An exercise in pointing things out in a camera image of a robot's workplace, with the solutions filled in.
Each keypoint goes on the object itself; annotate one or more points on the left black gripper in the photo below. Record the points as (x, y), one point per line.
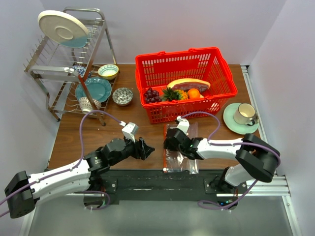
(138, 151)

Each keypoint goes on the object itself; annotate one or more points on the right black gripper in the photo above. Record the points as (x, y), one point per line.
(168, 145)

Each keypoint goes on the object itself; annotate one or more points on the clear zip top bag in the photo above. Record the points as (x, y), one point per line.
(174, 162)

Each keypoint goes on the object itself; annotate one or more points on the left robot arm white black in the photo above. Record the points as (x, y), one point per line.
(24, 191)

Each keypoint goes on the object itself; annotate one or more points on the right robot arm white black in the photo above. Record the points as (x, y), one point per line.
(256, 159)

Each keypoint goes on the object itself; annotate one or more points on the small toy pineapple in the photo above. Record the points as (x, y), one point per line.
(170, 94)

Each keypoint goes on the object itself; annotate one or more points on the orange fruit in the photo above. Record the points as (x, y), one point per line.
(193, 93)

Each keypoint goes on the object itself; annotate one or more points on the purple grape bunch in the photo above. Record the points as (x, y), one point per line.
(151, 96)

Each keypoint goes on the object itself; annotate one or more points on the black white patterned bowl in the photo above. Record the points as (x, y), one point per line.
(122, 96)

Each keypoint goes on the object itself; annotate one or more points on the mint green saucer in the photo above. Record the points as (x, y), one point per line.
(234, 126)

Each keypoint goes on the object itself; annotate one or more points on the red plastic shopping basket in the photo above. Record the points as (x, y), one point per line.
(159, 69)

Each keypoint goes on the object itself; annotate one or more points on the teal scalloped plate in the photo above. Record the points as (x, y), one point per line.
(99, 88)

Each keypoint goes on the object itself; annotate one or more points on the cream enamel mug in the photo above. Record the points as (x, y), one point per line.
(246, 115)

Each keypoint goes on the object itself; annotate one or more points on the patterned bowl in rack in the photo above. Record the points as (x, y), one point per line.
(86, 106)

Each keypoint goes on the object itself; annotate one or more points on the yellow rimmed teal bowl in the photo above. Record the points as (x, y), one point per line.
(109, 71)

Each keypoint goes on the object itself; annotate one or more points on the metal dish rack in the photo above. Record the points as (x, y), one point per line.
(51, 64)

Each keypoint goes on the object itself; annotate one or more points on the blue patterned dish in rack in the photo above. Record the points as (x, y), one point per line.
(80, 69)

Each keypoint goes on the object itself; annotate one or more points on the large white blue plate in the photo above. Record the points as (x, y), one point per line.
(63, 28)

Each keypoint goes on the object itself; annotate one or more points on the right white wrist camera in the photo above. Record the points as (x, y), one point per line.
(183, 124)

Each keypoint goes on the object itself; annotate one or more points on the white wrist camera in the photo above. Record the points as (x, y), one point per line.
(129, 130)
(183, 124)

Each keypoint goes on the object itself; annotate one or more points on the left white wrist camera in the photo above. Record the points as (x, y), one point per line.
(129, 130)

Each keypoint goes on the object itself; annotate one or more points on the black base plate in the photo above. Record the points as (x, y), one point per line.
(156, 185)

